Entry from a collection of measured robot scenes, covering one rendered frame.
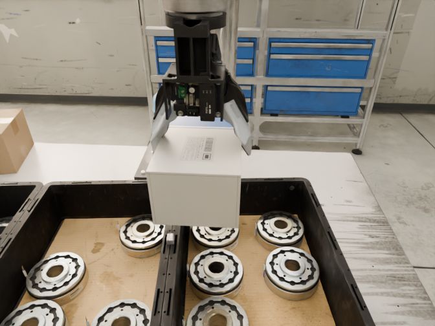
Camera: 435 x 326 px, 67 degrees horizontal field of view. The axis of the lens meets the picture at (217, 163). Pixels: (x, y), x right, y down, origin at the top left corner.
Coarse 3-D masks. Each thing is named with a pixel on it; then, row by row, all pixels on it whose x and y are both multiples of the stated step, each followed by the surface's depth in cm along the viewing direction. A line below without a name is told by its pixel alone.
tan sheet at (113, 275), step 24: (72, 240) 73; (96, 240) 73; (96, 264) 67; (120, 264) 67; (144, 264) 67; (96, 288) 62; (120, 288) 62; (144, 288) 62; (72, 312) 58; (96, 312) 58
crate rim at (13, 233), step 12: (84, 180) 75; (96, 180) 75; (108, 180) 75; (120, 180) 75; (132, 180) 75; (144, 180) 75; (36, 204) 67; (24, 216) 64; (168, 228) 62; (12, 240) 59; (0, 252) 57; (168, 252) 57; (156, 288) 50; (156, 300) 49; (156, 312) 49; (156, 324) 46
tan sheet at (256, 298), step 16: (240, 224) 77; (240, 240) 73; (256, 240) 73; (304, 240) 73; (192, 256) 69; (240, 256) 69; (256, 256) 69; (256, 272) 65; (256, 288) 62; (320, 288) 62; (192, 304) 59; (240, 304) 59; (256, 304) 59; (272, 304) 59; (288, 304) 59; (304, 304) 59; (320, 304) 59; (256, 320) 57; (272, 320) 57; (288, 320) 57; (304, 320) 57; (320, 320) 57
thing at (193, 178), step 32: (192, 128) 51; (224, 128) 51; (160, 160) 43; (192, 160) 43; (224, 160) 43; (160, 192) 43; (192, 192) 42; (224, 192) 42; (192, 224) 46; (224, 224) 45
